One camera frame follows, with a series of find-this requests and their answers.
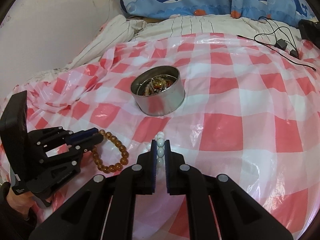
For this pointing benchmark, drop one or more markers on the black jacket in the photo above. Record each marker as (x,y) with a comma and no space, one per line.
(308,28)

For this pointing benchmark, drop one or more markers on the black charger adapter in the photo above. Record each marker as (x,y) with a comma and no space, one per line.
(281,44)

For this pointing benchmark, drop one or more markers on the pink checkered plastic tablecloth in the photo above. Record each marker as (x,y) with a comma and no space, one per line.
(225,105)

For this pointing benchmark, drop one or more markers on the small black plug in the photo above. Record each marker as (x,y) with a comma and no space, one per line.
(294,53)

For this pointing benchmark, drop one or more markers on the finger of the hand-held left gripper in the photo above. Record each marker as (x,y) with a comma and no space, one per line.
(82,135)
(85,145)

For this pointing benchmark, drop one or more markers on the white striped quilt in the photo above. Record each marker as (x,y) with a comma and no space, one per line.
(100,47)

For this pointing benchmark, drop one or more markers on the round metal tin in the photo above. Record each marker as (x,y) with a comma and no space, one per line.
(160,105)

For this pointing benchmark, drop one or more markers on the pile of assorted jewelry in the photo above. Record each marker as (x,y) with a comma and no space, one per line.
(156,83)

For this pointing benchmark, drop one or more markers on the white striped bed sheet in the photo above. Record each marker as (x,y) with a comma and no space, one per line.
(200,25)

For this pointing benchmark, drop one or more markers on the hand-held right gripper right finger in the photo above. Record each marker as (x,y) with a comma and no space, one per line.
(168,165)

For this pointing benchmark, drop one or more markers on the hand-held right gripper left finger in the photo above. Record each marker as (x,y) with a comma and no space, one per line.
(153,160)

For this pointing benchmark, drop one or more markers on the person's left hand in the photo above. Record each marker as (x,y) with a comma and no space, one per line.
(18,202)

